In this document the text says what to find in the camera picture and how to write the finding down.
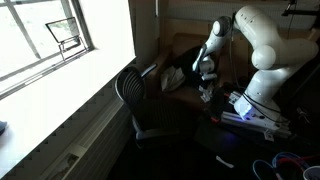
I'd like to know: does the blue cable loop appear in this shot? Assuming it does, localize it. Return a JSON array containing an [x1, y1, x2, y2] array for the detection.
[[252, 159, 278, 180], [271, 152, 312, 172]]

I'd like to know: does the black office chair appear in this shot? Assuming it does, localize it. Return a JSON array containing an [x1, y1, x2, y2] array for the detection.
[[114, 63, 198, 149]]

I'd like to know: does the small blue object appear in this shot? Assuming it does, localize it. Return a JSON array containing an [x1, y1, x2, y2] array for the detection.
[[0, 120, 8, 136]]

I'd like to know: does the white cup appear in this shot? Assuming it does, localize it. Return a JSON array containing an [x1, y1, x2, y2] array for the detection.
[[303, 165, 320, 180]]

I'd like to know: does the window frame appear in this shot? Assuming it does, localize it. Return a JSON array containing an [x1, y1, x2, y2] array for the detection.
[[0, 0, 95, 100]]

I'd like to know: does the red cable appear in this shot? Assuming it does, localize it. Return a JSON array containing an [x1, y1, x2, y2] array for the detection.
[[278, 155, 318, 168]]

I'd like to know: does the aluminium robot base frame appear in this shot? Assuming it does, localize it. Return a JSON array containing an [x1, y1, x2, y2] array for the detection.
[[209, 111, 293, 142]]

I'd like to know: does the white crumpled cloth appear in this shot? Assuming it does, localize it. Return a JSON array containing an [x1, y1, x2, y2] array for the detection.
[[159, 65, 186, 93]]

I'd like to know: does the black box with red parts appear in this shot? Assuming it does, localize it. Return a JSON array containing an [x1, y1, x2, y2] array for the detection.
[[211, 85, 242, 118]]

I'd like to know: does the radiator cover under sill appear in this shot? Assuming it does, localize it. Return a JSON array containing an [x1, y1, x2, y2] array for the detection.
[[39, 96, 134, 180]]

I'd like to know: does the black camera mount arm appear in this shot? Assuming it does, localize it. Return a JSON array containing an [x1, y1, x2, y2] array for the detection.
[[281, 0, 320, 17]]

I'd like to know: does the white marker pen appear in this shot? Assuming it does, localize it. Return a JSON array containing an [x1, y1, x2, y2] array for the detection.
[[215, 155, 235, 169]]

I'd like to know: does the framed sign stand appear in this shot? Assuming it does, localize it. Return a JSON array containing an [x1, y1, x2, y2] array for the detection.
[[45, 16, 88, 61]]

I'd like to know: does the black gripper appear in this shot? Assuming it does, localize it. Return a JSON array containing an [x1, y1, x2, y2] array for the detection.
[[195, 69, 218, 90]]

